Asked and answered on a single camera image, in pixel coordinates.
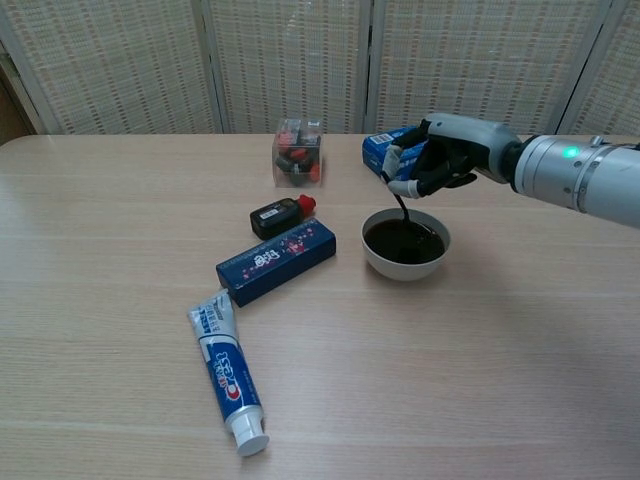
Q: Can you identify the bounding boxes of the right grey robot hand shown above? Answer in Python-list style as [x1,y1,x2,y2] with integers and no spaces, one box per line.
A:
[382,112,524,199]

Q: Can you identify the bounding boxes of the small black spoon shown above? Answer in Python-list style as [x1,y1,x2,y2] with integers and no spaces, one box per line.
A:
[382,172,414,227]

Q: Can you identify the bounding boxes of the white bowl with dark liquid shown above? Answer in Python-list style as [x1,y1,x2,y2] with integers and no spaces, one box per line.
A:
[360,207,452,282]

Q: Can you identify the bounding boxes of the woven folding screen panel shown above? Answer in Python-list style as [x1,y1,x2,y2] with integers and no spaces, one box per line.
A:
[557,0,640,137]
[0,0,224,136]
[364,0,614,136]
[202,0,374,135]

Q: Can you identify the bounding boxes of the blue Oreo cookie box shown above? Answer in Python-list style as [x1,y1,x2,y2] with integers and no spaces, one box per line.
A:
[361,125,429,186]

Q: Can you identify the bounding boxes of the clear plastic box with items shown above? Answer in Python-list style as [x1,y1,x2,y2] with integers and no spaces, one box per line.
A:
[272,117,325,189]

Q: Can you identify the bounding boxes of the black bottle with red cap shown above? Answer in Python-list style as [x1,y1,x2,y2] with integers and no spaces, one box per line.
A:
[249,193,318,241]

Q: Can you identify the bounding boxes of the dark blue slim carton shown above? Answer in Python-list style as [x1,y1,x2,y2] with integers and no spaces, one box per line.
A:
[215,217,337,308]

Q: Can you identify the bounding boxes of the Crest toothpaste tube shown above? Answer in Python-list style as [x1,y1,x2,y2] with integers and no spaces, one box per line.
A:
[187,288,271,458]

